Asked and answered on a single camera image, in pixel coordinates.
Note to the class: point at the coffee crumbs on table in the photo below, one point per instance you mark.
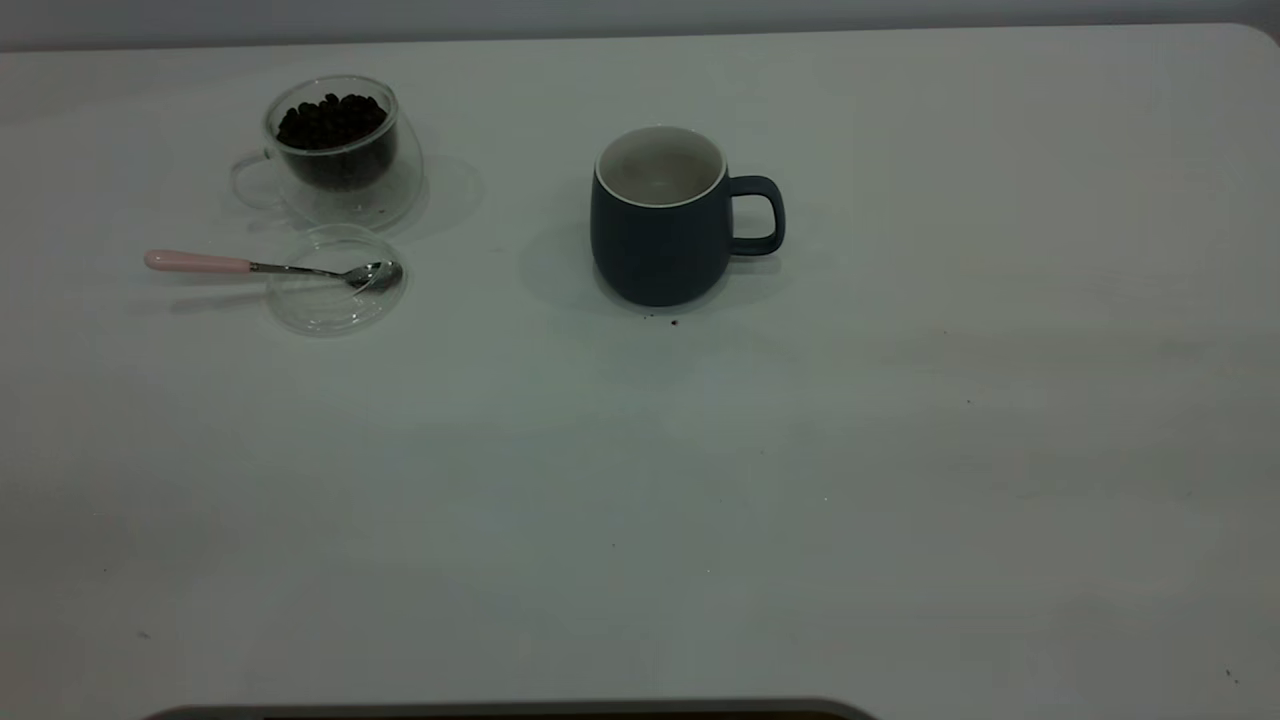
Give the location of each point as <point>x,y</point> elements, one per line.
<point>674,322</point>

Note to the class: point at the coffee beans in glass cup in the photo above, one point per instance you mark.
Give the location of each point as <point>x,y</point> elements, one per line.
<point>330,125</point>

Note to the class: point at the dark blue-grey ceramic mug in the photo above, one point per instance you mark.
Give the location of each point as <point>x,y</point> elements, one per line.
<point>655,250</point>

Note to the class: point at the round clear glass lid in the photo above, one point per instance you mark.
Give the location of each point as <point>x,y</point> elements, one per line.
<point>320,312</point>

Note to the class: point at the double-walled glass cup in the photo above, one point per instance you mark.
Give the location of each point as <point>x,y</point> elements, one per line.
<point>395,195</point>

